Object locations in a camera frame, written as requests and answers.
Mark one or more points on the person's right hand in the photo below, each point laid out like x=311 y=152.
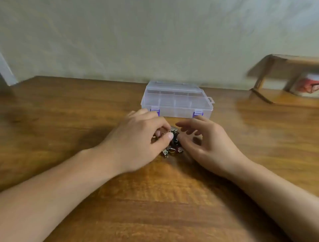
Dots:
x=212 y=147

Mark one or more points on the person's left hand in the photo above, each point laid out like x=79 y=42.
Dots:
x=129 y=142

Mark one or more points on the clear plastic organizer box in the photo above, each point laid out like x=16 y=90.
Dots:
x=174 y=99

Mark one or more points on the person's left forearm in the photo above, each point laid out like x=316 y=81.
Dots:
x=50 y=199

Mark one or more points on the person's right forearm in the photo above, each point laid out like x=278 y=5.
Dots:
x=279 y=197

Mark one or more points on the wooden shelf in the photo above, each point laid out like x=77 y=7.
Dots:
x=284 y=97

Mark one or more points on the white printed mug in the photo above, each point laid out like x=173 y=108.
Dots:
x=306 y=85

